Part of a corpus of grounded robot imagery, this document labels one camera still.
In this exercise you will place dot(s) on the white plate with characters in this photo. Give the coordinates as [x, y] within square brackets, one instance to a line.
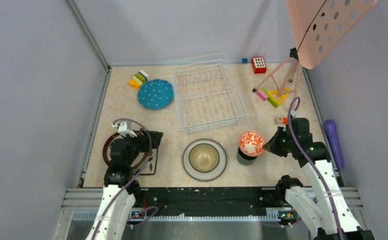
[205, 176]

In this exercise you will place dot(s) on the yellow toy frame block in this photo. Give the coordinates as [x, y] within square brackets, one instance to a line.
[280, 98]

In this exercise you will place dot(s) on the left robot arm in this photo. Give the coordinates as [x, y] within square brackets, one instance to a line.
[120, 192]

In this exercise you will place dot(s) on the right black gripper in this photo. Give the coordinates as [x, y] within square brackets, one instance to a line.
[272, 145]

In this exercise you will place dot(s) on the brown flower glazed bowl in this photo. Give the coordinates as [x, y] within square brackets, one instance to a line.
[204, 158]

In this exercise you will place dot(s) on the teal polka dot plate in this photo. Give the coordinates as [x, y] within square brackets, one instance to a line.
[155, 94]

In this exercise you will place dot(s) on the red rimmed round plate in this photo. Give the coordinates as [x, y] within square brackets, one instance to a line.
[121, 151]

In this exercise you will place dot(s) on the red white toy block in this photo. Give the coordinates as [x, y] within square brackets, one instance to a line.
[259, 65]

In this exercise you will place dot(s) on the colourful block stack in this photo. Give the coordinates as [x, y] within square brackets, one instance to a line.
[138, 79]

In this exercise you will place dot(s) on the square leaf patterned plate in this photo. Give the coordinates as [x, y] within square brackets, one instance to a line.
[150, 165]

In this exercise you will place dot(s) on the pink perforated music stand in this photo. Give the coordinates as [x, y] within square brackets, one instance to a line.
[317, 27]

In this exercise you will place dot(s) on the pink toy block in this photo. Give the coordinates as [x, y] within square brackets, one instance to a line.
[263, 95]

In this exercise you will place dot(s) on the dark green mug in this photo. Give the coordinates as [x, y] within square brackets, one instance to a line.
[244, 159]

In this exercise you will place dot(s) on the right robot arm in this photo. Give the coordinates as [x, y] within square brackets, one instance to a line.
[328, 217]

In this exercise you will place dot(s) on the white wire dish rack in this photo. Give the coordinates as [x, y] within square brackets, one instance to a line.
[205, 93]

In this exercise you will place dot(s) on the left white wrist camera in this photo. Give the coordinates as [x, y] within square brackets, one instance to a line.
[124, 129]

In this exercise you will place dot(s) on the purple handle tool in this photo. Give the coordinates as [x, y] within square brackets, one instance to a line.
[331, 132]

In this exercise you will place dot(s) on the green toy block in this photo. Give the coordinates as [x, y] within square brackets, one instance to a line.
[270, 98]

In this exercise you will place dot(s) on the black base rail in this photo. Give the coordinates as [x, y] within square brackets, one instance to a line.
[215, 201]

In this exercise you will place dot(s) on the orange patterned white bowl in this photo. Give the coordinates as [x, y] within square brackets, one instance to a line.
[251, 143]

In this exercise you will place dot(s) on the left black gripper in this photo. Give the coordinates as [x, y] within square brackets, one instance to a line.
[144, 140]

